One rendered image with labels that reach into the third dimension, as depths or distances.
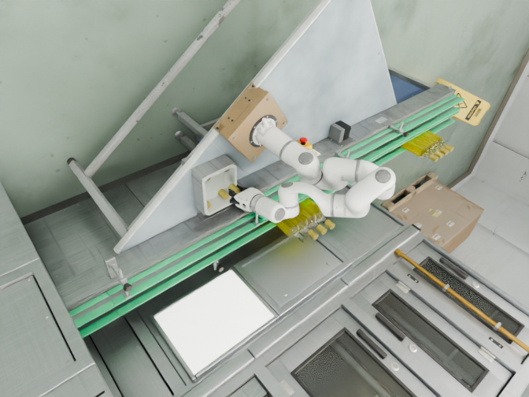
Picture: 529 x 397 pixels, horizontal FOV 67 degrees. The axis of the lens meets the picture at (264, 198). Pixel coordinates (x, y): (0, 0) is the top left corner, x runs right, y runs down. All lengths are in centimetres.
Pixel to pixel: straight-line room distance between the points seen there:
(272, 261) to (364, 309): 47
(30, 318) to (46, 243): 78
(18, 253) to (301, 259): 118
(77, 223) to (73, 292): 64
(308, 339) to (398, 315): 43
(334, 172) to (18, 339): 117
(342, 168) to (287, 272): 63
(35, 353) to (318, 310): 107
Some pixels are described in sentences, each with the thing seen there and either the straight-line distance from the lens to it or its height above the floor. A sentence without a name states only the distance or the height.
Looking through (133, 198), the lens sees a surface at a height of 24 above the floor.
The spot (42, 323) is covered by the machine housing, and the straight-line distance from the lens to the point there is 149.
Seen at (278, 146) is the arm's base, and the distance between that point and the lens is 160.
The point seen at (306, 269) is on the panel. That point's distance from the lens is 192.
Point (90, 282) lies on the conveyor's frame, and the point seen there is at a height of 82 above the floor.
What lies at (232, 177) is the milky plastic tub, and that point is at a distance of 177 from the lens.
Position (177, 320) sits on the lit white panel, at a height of 107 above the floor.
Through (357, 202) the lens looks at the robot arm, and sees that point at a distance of 139.
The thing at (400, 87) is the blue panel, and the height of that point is 60.
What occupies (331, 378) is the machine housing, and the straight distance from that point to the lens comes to 172.
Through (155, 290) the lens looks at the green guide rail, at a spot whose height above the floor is 94.
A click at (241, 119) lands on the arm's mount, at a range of 160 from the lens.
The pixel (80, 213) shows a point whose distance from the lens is 233.
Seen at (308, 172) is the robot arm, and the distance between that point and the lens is 153.
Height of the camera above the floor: 193
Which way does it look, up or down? 33 degrees down
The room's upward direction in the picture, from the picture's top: 130 degrees clockwise
